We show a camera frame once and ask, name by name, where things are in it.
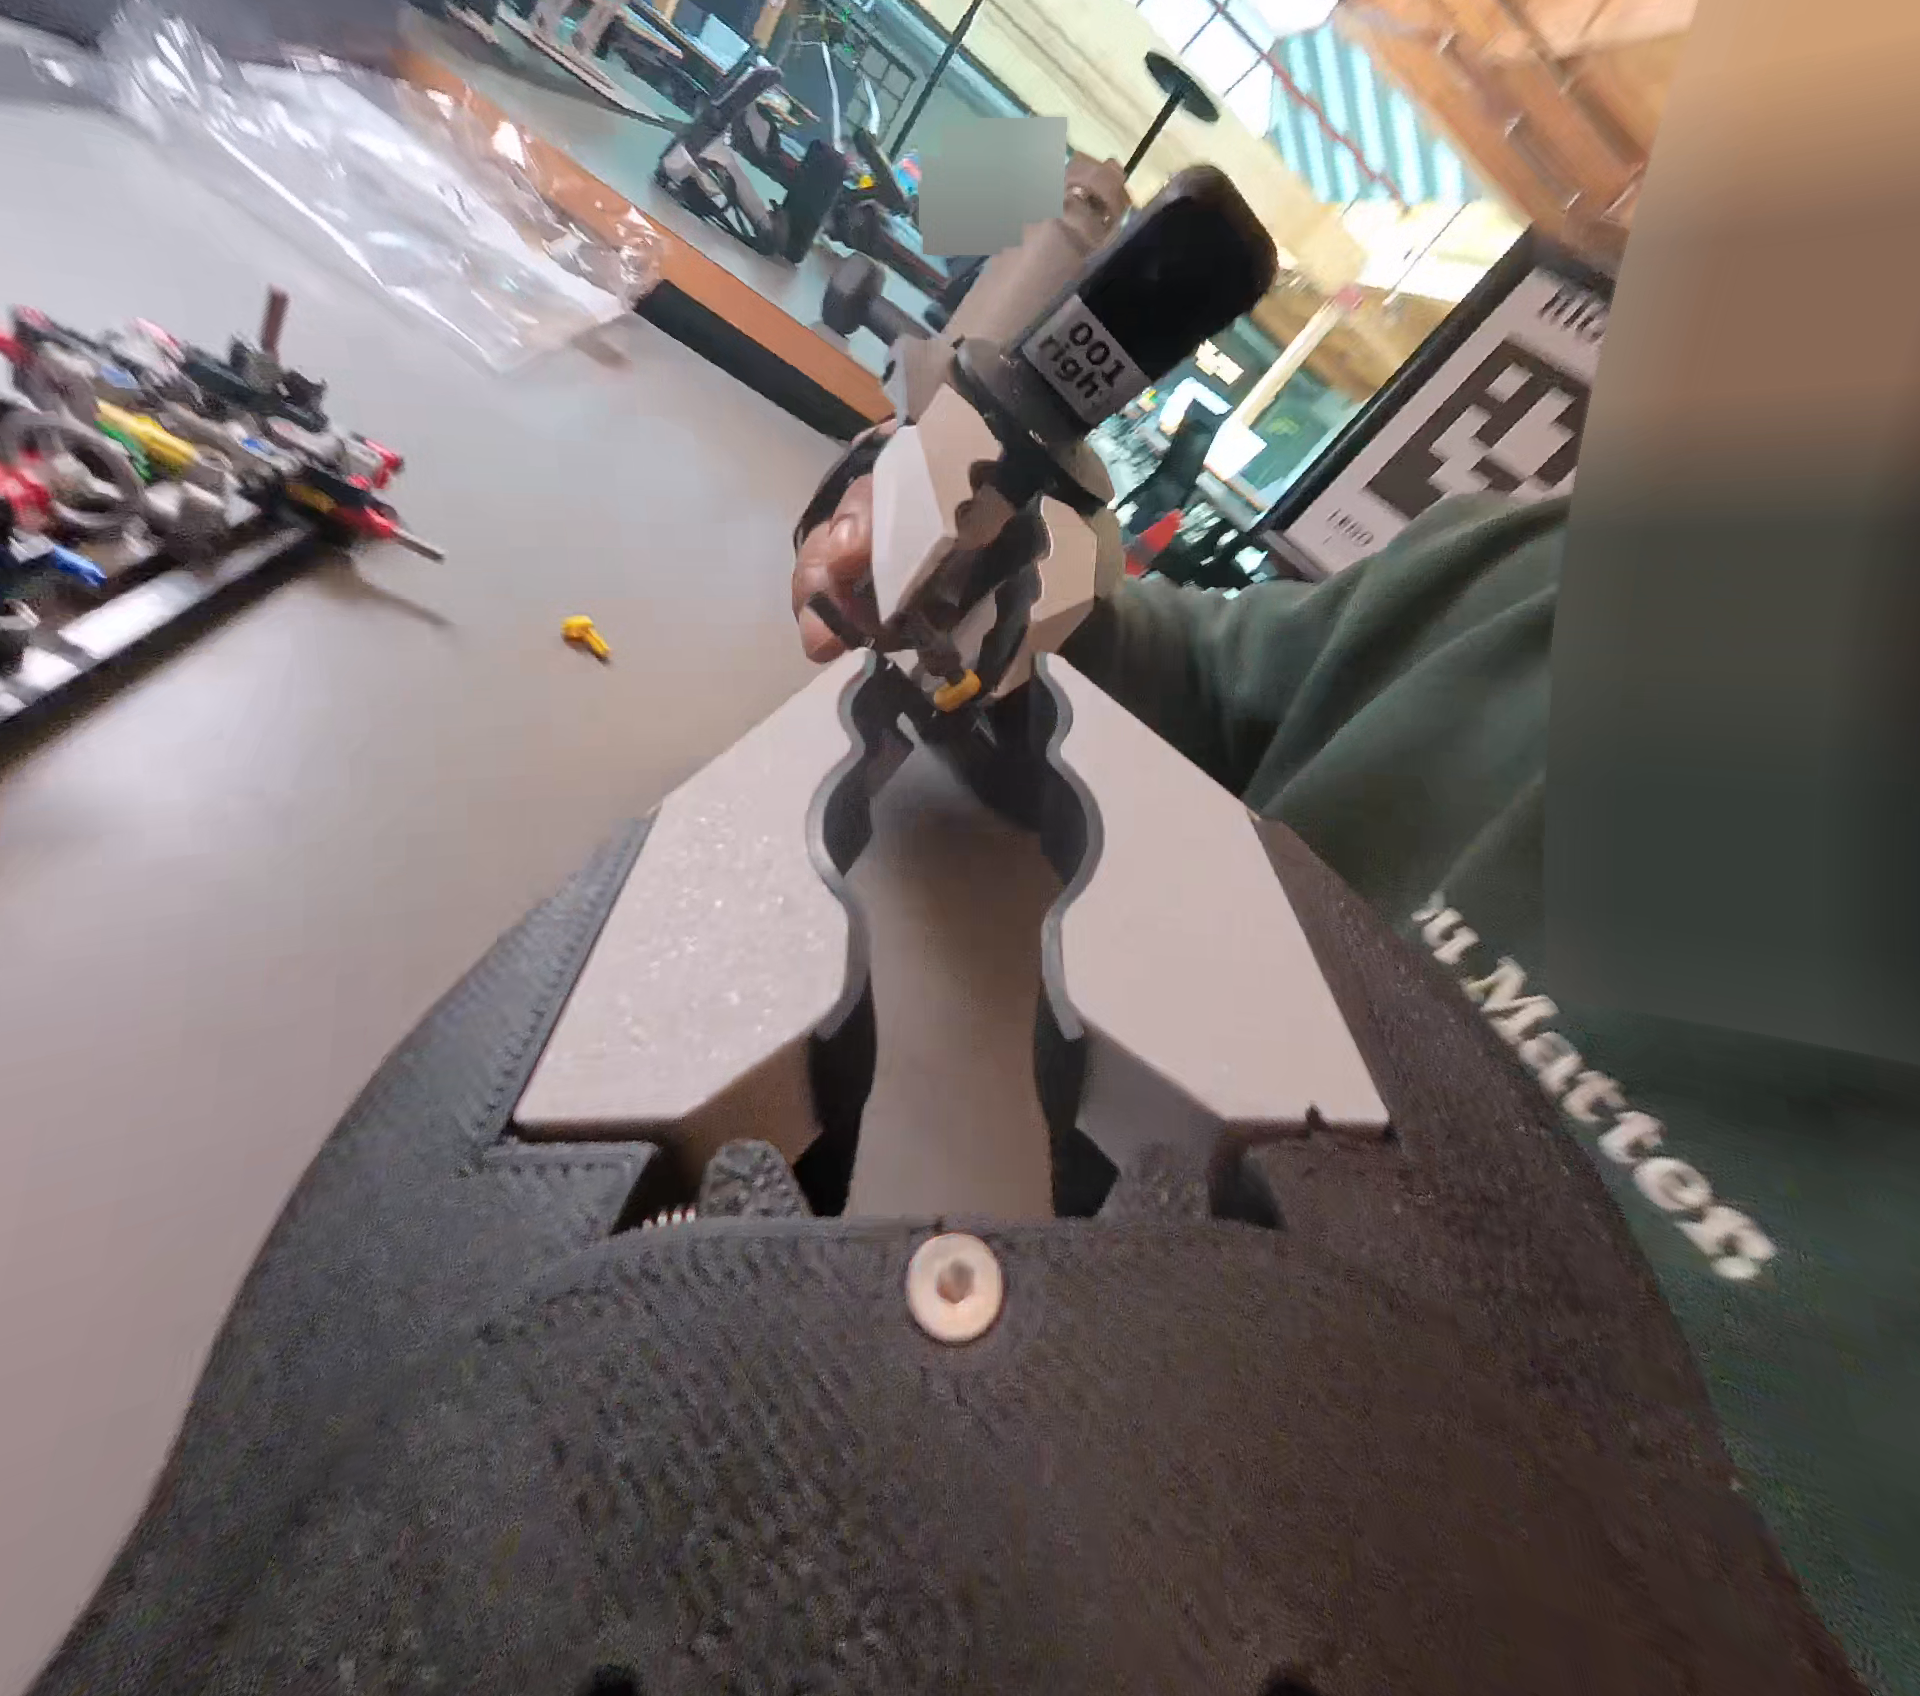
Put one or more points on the black curved lego panel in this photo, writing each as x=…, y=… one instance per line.
x=991, y=751

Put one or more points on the black dumbbell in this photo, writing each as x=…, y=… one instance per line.
x=870, y=301

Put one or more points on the beige water bottle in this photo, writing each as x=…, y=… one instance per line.
x=1021, y=279

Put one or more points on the lego car chassis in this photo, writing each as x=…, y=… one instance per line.
x=181, y=467

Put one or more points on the yellow lego pin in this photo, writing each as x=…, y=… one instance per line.
x=589, y=636
x=956, y=686

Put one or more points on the black floor lamp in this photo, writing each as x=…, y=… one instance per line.
x=1181, y=85

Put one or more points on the person's right forearm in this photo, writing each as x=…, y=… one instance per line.
x=1320, y=660

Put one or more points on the small black white kart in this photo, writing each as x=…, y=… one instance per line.
x=750, y=167

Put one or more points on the grey wood-edged table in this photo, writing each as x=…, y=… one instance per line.
x=601, y=150

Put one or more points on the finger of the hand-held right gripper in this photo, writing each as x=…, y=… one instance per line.
x=1063, y=586
x=919, y=510

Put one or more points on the person's green sweatshirt torso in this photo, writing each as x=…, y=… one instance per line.
x=1575, y=1200

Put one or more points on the person's right hand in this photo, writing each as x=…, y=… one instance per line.
x=837, y=578

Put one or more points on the orange traffic cone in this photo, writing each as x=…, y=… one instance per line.
x=1153, y=544

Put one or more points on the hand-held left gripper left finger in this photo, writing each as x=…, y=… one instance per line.
x=691, y=960

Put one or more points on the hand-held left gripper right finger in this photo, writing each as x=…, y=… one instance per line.
x=1214, y=960

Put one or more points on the clear plastic bag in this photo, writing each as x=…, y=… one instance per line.
x=375, y=181

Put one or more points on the black white marker sign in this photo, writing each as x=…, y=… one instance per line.
x=1501, y=420

